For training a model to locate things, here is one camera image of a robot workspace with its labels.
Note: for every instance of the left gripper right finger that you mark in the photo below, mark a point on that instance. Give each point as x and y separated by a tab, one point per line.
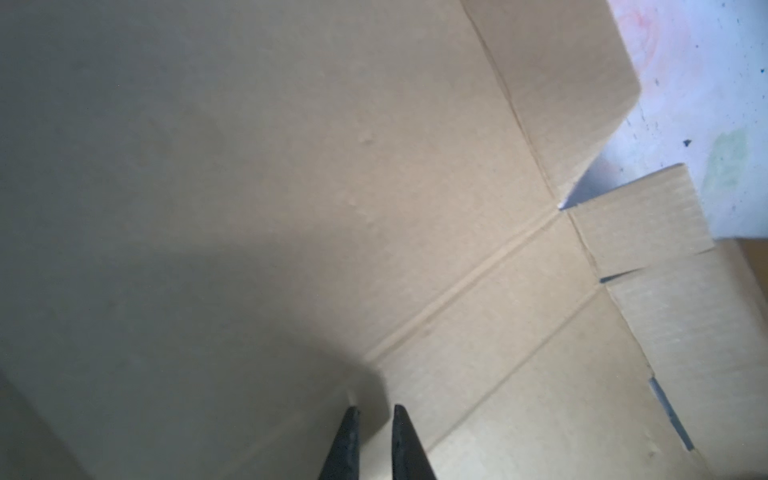
409	459

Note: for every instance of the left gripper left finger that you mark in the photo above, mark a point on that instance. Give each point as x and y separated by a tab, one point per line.
343	459

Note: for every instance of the brown cardboard paper box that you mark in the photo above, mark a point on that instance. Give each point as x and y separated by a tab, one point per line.
223	223

